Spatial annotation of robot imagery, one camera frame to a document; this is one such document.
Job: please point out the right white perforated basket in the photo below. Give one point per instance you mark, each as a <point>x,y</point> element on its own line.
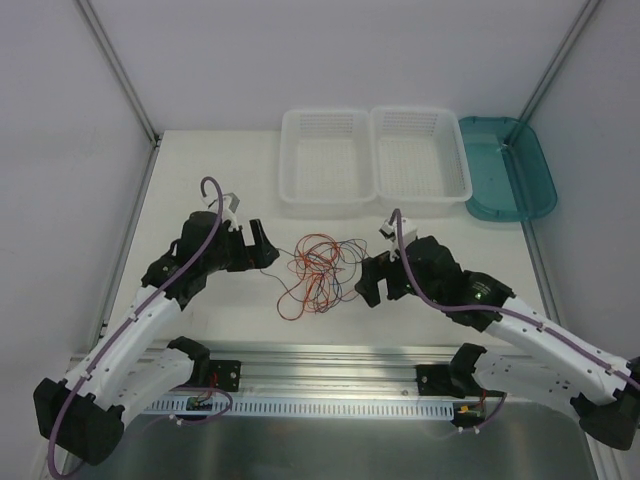
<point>420,162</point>

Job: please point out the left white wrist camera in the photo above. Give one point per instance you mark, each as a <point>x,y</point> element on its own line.
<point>227,204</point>

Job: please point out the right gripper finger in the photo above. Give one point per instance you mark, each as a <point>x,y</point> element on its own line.
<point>396,288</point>
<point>372,273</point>

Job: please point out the white perforated basket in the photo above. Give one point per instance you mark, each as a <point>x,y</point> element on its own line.
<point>325,166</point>
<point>420,162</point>

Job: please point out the teal plastic tray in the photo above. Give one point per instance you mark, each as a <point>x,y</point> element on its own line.
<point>510,177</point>

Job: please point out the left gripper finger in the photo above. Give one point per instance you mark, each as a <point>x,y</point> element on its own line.
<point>262,253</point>
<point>236,238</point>

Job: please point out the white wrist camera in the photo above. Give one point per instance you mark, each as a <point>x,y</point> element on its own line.
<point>227,204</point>
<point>399,232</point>

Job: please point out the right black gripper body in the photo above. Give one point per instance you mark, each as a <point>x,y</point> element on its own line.
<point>391,279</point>

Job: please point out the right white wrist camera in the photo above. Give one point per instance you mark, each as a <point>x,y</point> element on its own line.
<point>399,232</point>

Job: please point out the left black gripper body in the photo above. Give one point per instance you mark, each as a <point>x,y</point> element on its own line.
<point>246,248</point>

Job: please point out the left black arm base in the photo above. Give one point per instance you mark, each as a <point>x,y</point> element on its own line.
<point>223,375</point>

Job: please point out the left white perforated basket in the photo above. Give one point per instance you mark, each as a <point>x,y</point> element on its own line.
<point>325,166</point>

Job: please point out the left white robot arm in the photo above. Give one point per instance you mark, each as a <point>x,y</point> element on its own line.
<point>87,412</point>

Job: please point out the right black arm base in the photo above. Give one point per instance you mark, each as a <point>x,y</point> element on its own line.
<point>435,380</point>

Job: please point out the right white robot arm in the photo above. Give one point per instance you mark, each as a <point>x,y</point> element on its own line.
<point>597,389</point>

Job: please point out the aluminium mounting rail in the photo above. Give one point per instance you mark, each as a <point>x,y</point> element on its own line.
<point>303,371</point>

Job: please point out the slotted white cable duct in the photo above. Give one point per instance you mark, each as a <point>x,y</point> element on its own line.
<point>403,409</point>

